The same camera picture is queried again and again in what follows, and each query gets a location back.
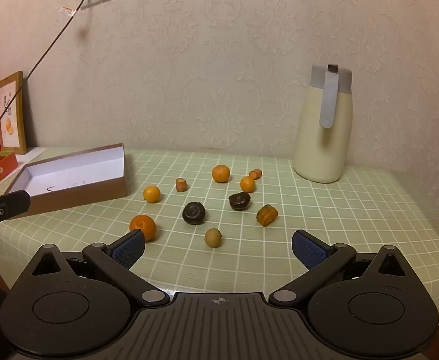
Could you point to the brown cardboard box white inside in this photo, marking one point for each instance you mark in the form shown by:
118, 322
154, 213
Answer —
76, 174

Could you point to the green checked tablecloth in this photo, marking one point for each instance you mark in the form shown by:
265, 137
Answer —
354, 225

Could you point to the wooden framed picture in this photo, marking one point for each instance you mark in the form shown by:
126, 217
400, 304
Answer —
12, 114

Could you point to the orange brown fruit piece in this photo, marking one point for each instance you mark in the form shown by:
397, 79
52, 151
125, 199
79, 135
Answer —
266, 215

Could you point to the round dark brown fruit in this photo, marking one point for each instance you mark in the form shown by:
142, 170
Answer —
194, 213

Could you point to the small brown cylinder snack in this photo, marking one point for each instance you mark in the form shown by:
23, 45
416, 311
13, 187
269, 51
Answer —
181, 185

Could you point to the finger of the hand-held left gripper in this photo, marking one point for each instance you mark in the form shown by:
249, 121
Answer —
11, 205

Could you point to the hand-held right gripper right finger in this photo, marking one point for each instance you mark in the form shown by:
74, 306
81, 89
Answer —
308, 250

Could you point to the large orange tangerine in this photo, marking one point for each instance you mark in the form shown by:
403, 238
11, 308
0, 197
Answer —
143, 226

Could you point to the lumpy dark brown fruit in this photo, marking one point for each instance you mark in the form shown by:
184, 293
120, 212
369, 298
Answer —
240, 201

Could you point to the cream thermos jug grey lid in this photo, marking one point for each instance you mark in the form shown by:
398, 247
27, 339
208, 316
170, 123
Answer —
317, 146

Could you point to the small orange mandarin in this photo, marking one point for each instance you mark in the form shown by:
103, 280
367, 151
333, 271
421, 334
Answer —
248, 184
221, 173
152, 194

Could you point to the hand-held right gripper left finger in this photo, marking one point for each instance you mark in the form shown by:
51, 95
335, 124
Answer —
129, 250

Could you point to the tan round longan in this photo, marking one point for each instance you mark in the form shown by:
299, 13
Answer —
213, 238

